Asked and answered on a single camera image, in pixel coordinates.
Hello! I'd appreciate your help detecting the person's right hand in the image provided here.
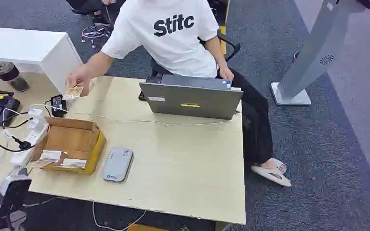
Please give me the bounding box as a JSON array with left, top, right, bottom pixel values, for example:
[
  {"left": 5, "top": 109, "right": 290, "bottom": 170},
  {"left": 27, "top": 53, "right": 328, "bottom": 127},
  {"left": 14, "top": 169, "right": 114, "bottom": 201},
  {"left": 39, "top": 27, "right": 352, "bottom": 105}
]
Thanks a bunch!
[{"left": 66, "top": 67, "right": 92, "bottom": 97}]

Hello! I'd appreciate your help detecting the person's left hand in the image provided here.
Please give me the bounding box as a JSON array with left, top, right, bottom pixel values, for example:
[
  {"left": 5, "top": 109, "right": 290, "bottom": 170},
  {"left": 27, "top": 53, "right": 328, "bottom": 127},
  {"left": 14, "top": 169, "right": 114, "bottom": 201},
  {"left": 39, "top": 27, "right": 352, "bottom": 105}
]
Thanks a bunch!
[{"left": 219, "top": 65, "right": 235, "bottom": 82}]

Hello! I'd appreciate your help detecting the brown wooden card box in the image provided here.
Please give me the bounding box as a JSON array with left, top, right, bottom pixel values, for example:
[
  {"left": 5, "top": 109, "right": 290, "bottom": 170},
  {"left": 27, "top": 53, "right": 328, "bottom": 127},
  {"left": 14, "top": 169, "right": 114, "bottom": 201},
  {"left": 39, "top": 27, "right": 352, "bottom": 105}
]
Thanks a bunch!
[{"left": 31, "top": 116, "right": 107, "bottom": 176}]

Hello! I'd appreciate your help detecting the black power adapter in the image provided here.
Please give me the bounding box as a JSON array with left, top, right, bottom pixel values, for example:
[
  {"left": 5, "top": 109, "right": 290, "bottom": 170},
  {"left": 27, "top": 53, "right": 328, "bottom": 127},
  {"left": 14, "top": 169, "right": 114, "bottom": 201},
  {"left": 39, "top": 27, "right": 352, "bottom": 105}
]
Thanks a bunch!
[{"left": 50, "top": 94, "right": 68, "bottom": 118}]

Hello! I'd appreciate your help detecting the wooden yellow board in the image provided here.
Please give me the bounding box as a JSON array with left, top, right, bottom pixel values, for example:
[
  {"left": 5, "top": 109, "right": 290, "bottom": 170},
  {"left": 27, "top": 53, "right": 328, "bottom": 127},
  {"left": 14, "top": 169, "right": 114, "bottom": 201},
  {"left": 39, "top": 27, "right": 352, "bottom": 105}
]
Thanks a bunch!
[{"left": 217, "top": 0, "right": 231, "bottom": 56}]

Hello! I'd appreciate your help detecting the grey laptop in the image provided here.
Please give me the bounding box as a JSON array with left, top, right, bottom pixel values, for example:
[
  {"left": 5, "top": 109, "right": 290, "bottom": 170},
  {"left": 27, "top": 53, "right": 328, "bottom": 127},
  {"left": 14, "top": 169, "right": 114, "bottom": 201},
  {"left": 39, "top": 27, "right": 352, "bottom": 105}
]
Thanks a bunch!
[{"left": 138, "top": 74, "right": 244, "bottom": 121}]

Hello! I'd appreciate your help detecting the chrome chair base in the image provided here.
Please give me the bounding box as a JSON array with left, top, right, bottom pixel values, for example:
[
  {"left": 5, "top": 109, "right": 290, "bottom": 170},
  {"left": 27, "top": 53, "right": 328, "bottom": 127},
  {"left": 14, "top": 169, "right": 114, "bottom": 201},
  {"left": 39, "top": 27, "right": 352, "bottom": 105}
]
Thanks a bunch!
[{"left": 80, "top": 25, "right": 111, "bottom": 49}]

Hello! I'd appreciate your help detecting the white cabinet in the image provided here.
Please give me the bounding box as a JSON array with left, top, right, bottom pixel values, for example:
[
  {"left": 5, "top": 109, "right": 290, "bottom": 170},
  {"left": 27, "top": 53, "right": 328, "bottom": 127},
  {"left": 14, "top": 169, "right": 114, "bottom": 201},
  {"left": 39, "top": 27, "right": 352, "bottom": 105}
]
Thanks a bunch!
[{"left": 0, "top": 26, "right": 84, "bottom": 96}]

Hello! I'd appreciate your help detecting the seated person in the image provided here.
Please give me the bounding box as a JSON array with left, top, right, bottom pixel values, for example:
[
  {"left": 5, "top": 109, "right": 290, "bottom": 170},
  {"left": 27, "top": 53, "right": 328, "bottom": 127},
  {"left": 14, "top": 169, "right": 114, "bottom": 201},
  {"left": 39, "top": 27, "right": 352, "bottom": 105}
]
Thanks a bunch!
[{"left": 65, "top": 0, "right": 292, "bottom": 188}]

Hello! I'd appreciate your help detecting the person in background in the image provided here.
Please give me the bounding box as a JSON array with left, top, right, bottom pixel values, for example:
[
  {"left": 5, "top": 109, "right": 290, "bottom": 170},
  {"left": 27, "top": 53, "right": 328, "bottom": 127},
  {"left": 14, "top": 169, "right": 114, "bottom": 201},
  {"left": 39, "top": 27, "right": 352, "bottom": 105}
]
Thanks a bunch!
[{"left": 65, "top": 0, "right": 127, "bottom": 27}]

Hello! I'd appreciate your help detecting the dark tumbler cup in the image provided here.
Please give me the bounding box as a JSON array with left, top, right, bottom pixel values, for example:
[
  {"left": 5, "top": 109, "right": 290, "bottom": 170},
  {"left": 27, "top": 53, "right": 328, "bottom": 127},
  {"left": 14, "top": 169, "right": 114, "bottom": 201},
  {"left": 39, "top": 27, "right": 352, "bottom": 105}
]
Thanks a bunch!
[{"left": 0, "top": 61, "right": 30, "bottom": 93}]

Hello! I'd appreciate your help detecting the white power strip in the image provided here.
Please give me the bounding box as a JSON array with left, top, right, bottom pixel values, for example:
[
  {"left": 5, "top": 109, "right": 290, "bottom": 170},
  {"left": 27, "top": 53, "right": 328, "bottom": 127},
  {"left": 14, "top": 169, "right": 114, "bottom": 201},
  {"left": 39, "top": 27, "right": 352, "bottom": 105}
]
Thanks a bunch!
[{"left": 9, "top": 107, "right": 49, "bottom": 167}]

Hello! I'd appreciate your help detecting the grey kiosk stand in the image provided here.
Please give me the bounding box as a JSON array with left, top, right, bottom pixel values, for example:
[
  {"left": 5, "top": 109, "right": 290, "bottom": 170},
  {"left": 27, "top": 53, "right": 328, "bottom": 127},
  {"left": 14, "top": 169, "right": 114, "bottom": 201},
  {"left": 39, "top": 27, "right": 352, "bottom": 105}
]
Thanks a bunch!
[{"left": 270, "top": 0, "right": 370, "bottom": 106}]

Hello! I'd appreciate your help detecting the pale printed card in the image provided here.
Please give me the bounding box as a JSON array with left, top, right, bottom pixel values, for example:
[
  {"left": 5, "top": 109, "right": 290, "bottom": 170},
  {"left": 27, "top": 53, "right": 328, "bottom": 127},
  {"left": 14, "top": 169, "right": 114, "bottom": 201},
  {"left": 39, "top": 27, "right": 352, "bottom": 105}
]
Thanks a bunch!
[{"left": 31, "top": 158, "right": 55, "bottom": 169}]

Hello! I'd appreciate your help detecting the cream slipper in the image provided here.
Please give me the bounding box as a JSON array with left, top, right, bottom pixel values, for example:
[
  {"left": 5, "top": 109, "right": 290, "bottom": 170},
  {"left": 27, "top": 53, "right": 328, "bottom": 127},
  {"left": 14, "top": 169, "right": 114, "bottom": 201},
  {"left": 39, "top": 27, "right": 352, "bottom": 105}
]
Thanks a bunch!
[
  {"left": 251, "top": 165, "right": 292, "bottom": 188},
  {"left": 272, "top": 158, "right": 288, "bottom": 175}
]

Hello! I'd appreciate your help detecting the yellow object under desk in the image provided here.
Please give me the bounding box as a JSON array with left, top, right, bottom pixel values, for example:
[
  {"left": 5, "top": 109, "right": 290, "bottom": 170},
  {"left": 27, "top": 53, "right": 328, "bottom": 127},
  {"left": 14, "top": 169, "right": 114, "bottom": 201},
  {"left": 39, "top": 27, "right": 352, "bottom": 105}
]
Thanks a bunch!
[{"left": 127, "top": 223, "right": 170, "bottom": 231}]

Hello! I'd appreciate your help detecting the black cable with plug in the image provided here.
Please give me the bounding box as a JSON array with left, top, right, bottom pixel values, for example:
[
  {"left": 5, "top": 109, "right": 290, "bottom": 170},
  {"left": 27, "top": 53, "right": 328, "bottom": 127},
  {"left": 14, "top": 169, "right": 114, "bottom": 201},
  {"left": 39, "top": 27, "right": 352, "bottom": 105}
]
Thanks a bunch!
[{"left": 0, "top": 111, "right": 34, "bottom": 153}]

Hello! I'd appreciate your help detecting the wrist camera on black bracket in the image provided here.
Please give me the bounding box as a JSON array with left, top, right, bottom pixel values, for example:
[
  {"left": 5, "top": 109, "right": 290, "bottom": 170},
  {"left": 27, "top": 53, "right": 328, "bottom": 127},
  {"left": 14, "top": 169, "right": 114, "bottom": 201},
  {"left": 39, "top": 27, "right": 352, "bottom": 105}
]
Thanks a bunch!
[{"left": 0, "top": 168, "right": 32, "bottom": 196}]

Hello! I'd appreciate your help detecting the white cable under desk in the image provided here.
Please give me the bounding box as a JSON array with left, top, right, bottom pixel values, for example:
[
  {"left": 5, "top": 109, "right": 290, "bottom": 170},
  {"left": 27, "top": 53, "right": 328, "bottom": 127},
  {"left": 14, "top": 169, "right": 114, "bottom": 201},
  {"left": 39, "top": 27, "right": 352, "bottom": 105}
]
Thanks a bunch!
[{"left": 92, "top": 201, "right": 147, "bottom": 231}]

